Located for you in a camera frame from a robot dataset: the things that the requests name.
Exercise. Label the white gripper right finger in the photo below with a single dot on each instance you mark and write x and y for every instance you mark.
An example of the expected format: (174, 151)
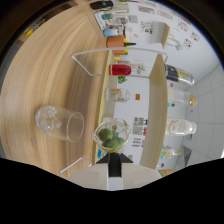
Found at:
(136, 175)

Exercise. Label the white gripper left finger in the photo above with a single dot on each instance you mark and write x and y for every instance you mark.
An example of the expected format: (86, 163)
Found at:
(96, 175)

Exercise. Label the glass jar of limes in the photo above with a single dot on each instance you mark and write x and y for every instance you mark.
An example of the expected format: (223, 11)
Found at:
(110, 136)

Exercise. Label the blue and white cup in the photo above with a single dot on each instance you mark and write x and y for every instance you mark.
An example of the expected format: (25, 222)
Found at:
(110, 32)

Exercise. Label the green small cup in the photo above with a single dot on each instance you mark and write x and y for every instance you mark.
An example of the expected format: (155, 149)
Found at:
(107, 16)

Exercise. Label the clear bottle with green cap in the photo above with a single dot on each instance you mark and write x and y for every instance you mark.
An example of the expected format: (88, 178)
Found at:
(170, 153)

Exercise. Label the ceiling air vent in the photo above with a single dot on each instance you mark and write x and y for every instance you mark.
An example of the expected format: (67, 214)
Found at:
(187, 156)

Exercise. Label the large white milk bottle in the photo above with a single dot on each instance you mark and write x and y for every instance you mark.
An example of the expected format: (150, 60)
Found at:
(180, 126)

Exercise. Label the clear drinking glass with ice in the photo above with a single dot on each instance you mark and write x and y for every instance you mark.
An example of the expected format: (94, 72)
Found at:
(53, 121)

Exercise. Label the small teal green bottle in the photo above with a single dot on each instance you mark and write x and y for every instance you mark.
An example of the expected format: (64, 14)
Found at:
(170, 105)

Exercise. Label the clear bottle with orange cap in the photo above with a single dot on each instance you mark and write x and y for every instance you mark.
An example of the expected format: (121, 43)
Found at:
(117, 95)

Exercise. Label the clear jar with cork lid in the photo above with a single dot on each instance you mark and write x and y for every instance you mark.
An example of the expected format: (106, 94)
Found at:
(180, 97)

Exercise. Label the green potted plant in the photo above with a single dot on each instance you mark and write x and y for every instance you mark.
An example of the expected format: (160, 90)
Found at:
(122, 79)

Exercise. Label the red liquid glass bottle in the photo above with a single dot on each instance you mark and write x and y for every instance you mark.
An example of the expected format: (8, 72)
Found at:
(120, 70)

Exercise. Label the white vase with flowers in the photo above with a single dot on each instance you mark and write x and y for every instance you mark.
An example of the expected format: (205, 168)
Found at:
(175, 42)

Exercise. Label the white tray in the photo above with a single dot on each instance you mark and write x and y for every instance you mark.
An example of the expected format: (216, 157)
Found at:
(101, 20)

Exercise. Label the yellow small box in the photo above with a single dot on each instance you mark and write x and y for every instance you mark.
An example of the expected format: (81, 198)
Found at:
(29, 32)

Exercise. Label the picture frames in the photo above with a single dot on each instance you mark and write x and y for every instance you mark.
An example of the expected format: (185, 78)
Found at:
(120, 9)

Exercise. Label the black kettle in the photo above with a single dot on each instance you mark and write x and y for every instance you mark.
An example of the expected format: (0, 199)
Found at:
(101, 5)

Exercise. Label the grey printed wall sheet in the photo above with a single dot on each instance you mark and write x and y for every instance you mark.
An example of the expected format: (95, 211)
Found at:
(137, 142)
(138, 131)
(138, 121)

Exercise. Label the two-tier wooden rack white frame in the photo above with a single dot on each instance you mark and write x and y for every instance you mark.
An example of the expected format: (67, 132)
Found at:
(156, 100)

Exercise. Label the wooden wall shelf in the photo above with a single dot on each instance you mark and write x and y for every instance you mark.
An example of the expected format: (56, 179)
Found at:
(165, 35)

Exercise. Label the colourful wall stickers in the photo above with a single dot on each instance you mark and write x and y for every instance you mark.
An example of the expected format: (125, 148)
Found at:
(147, 27)

